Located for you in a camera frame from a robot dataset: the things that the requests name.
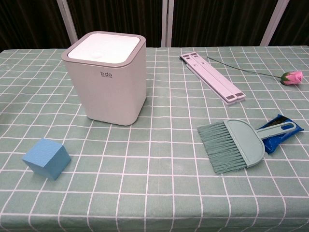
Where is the pink artificial rose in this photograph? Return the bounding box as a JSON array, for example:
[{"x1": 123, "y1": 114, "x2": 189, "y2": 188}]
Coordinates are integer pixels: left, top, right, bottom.
[{"x1": 206, "y1": 56, "x2": 304, "y2": 86}]

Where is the teal hand brush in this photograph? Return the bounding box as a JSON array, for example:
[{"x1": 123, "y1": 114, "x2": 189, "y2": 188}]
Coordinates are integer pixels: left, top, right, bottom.
[{"x1": 197, "y1": 118, "x2": 297, "y2": 175}]

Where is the blue cookie packet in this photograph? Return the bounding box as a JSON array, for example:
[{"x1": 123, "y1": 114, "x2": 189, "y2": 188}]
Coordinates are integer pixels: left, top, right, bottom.
[{"x1": 255, "y1": 114, "x2": 305, "y2": 154}]

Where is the dark brown curtain panel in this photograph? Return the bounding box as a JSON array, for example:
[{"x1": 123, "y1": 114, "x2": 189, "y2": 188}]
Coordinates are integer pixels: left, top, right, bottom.
[
  {"x1": 269, "y1": 0, "x2": 309, "y2": 46},
  {"x1": 0, "y1": 0, "x2": 74, "y2": 53},
  {"x1": 66, "y1": 0, "x2": 167, "y2": 48},
  {"x1": 170, "y1": 0, "x2": 278, "y2": 48}
]

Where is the grey metal partition post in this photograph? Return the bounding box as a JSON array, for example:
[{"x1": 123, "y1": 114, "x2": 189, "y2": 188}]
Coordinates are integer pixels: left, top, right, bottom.
[
  {"x1": 260, "y1": 0, "x2": 290, "y2": 46},
  {"x1": 56, "y1": 0, "x2": 78, "y2": 49},
  {"x1": 161, "y1": 0, "x2": 175, "y2": 48}
]

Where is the white plastic bin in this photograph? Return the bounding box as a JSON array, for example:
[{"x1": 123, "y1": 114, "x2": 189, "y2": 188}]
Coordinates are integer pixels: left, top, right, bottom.
[{"x1": 61, "y1": 30, "x2": 147, "y2": 127}]

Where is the blue foam cube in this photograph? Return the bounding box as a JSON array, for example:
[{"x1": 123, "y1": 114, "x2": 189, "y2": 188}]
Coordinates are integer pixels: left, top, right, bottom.
[{"x1": 21, "y1": 138, "x2": 72, "y2": 181}]

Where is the green checked tablecloth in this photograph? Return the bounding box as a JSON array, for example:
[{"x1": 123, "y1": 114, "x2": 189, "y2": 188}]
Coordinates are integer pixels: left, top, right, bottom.
[{"x1": 0, "y1": 45, "x2": 309, "y2": 232}]

